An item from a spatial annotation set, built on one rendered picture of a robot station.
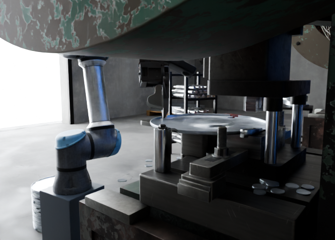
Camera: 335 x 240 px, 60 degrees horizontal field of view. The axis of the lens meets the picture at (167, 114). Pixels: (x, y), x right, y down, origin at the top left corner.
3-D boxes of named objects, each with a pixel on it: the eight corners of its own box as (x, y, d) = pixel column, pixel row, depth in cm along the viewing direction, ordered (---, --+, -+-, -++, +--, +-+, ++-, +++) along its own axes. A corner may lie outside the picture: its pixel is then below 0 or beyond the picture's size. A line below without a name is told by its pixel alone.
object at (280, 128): (219, 152, 63) (220, 131, 62) (248, 140, 74) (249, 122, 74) (260, 159, 57) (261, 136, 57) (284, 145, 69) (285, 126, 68)
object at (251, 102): (241, 111, 64) (242, 94, 64) (250, 109, 68) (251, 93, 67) (255, 112, 62) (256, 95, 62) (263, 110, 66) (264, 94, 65)
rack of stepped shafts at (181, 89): (187, 161, 307) (188, 71, 295) (165, 152, 346) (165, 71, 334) (218, 156, 329) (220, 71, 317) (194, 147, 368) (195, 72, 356)
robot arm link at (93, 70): (82, 160, 124) (66, 36, 126) (113, 154, 133) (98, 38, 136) (92, 161, 114) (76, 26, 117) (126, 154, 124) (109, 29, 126)
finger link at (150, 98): (147, 118, 81) (146, 86, 83) (168, 118, 82) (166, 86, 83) (148, 116, 78) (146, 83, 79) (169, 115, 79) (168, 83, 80)
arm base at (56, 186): (44, 189, 116) (43, 165, 114) (75, 178, 128) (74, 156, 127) (70, 198, 108) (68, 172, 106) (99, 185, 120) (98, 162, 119)
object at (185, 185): (177, 193, 48) (177, 132, 47) (225, 168, 61) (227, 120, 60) (208, 203, 45) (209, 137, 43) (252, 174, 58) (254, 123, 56)
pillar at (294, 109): (288, 146, 68) (292, 86, 66) (291, 144, 69) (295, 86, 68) (298, 148, 66) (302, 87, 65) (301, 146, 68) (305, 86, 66)
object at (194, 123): (192, 113, 93) (193, 111, 93) (285, 122, 75) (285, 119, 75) (125, 124, 71) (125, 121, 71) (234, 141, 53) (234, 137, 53)
